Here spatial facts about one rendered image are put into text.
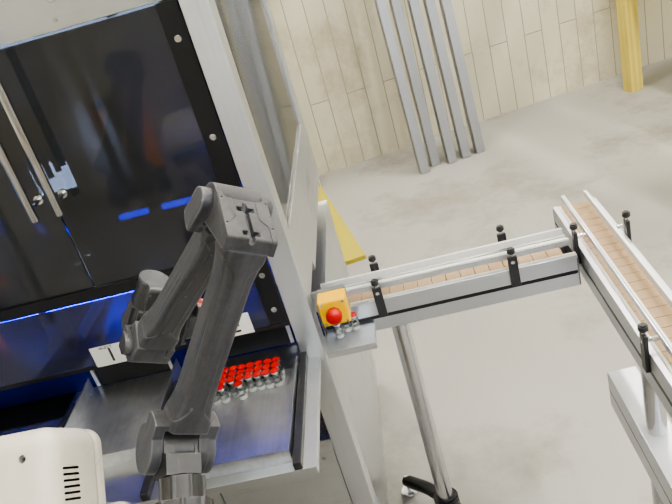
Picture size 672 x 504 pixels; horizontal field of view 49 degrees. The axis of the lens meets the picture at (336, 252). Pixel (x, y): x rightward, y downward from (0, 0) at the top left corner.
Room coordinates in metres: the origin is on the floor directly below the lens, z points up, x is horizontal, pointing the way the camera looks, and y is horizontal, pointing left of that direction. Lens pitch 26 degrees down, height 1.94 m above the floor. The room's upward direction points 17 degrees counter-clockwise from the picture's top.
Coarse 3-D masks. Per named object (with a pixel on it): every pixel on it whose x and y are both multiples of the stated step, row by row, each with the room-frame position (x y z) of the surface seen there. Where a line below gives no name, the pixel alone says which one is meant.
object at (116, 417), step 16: (176, 368) 1.69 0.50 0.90; (112, 384) 1.74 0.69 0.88; (128, 384) 1.71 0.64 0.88; (144, 384) 1.69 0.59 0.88; (160, 384) 1.67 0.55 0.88; (80, 400) 1.66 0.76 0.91; (96, 400) 1.68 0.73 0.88; (112, 400) 1.66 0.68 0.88; (128, 400) 1.63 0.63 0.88; (144, 400) 1.61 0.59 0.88; (160, 400) 1.59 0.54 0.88; (80, 416) 1.63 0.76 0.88; (96, 416) 1.61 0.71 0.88; (112, 416) 1.58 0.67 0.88; (128, 416) 1.56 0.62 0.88; (144, 416) 1.54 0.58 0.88; (96, 432) 1.54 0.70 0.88; (112, 432) 1.52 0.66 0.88; (128, 432) 1.50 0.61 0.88; (112, 448) 1.45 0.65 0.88; (128, 448) 1.43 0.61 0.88; (112, 464) 1.39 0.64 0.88
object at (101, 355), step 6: (96, 348) 1.65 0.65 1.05; (102, 348) 1.65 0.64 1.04; (114, 348) 1.65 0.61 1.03; (96, 354) 1.66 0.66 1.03; (102, 354) 1.65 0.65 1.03; (108, 354) 1.65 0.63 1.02; (114, 354) 1.65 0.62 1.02; (120, 354) 1.65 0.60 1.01; (96, 360) 1.66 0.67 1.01; (102, 360) 1.65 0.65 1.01; (108, 360) 1.65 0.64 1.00; (120, 360) 1.65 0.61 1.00; (126, 360) 1.65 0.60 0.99; (102, 366) 1.66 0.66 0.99
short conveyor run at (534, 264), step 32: (448, 256) 1.74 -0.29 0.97; (480, 256) 1.75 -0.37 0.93; (512, 256) 1.62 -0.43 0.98; (544, 256) 1.65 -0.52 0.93; (576, 256) 1.61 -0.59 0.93; (352, 288) 1.71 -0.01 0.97; (384, 288) 1.73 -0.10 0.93; (416, 288) 1.68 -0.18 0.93; (448, 288) 1.65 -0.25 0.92; (480, 288) 1.64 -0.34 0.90; (512, 288) 1.63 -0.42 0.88; (544, 288) 1.62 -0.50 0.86; (384, 320) 1.67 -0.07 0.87; (416, 320) 1.66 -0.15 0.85
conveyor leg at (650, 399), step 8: (648, 384) 1.33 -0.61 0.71; (648, 392) 1.33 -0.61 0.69; (648, 400) 1.33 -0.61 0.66; (656, 400) 1.32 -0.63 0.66; (648, 408) 1.33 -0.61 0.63; (656, 408) 1.32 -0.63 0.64; (664, 408) 1.32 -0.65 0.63; (648, 416) 1.33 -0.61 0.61; (656, 416) 1.32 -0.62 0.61; (664, 416) 1.32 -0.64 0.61; (648, 424) 1.34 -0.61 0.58; (656, 424) 1.32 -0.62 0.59; (664, 424) 1.32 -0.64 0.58; (648, 432) 1.34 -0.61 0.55; (656, 432) 1.32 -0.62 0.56; (664, 432) 1.32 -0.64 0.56; (656, 496) 1.33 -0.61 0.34
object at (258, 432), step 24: (288, 384) 1.50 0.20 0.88; (216, 408) 1.49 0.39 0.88; (240, 408) 1.46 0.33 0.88; (264, 408) 1.43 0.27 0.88; (288, 408) 1.41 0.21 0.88; (240, 432) 1.37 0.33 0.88; (264, 432) 1.35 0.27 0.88; (288, 432) 1.28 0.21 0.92; (216, 456) 1.31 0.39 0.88; (240, 456) 1.29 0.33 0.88; (264, 456) 1.23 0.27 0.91; (288, 456) 1.23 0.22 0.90
